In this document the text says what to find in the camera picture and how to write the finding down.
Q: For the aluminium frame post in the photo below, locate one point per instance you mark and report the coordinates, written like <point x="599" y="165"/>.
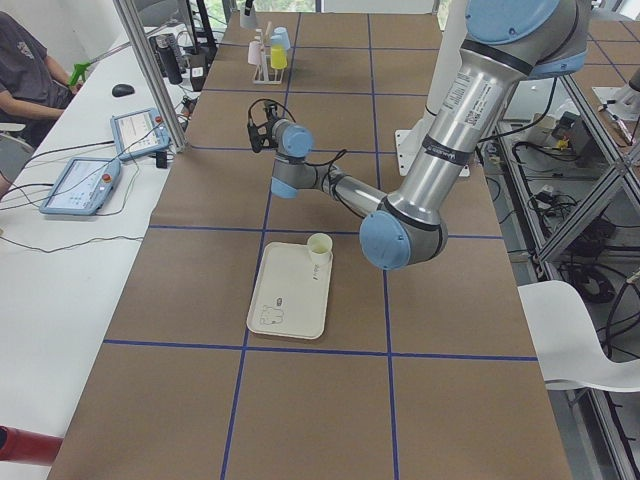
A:
<point x="146" y="60"/>

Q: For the blue teach pendant near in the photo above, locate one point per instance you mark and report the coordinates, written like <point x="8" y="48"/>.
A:
<point x="82" y="187"/>

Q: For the white chair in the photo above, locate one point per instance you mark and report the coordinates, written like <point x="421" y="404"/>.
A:
<point x="567" y="347"/>

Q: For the blue teach pendant far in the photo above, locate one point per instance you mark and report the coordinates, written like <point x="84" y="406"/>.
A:
<point x="139" y="133"/>

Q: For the blue teach pendant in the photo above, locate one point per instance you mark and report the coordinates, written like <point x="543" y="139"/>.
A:
<point x="139" y="133"/>
<point x="82" y="187"/>

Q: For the brown paper table mat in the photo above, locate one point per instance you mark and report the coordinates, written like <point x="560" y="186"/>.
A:
<point x="423" y="373"/>

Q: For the black computer mouse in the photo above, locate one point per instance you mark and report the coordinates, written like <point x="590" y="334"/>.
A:
<point x="122" y="90"/>

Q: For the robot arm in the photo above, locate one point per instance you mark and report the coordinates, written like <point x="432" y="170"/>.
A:
<point x="497" y="45"/>
<point x="249" y="7"/>

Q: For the white wire cup rack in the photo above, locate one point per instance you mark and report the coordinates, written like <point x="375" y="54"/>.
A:
<point x="263" y="73"/>

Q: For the pink plastic cup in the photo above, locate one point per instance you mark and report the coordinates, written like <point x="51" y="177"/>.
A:
<point x="254" y="53"/>

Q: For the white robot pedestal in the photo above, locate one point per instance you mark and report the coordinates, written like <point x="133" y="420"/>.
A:
<point x="415" y="150"/>

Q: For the grey plastic cup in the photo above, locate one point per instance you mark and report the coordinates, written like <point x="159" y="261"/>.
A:
<point x="248" y="19"/>

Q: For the yellow plastic cup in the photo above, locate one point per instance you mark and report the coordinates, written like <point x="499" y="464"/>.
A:
<point x="278" y="57"/>

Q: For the red cylinder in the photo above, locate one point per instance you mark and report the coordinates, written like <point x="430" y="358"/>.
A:
<point x="26" y="447"/>

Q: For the seated person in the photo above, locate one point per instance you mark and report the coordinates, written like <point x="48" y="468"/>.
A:
<point x="35" y="89"/>

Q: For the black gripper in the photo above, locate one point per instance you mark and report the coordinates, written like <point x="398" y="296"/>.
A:
<point x="266" y="134"/>

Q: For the light blue plastic cup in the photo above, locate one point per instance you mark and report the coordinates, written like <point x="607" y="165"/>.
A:
<point x="280" y="37"/>

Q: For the black small box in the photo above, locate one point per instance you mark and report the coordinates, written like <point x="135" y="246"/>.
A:
<point x="161" y="159"/>

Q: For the pale green plastic cup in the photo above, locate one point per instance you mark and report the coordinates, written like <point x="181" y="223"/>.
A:
<point x="319" y="246"/>

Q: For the beige paper cup tray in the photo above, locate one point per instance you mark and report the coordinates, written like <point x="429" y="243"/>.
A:
<point x="291" y="293"/>

